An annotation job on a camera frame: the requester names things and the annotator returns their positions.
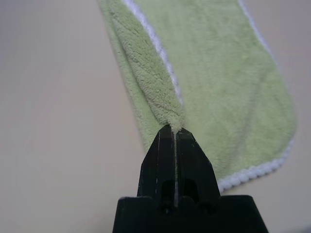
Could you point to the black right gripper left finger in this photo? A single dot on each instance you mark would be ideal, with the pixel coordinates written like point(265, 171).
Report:
point(158, 165)

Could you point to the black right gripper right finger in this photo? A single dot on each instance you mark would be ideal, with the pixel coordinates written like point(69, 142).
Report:
point(194, 165)

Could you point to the green towel with white trim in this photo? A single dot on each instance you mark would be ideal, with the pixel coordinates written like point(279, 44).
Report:
point(218, 72)

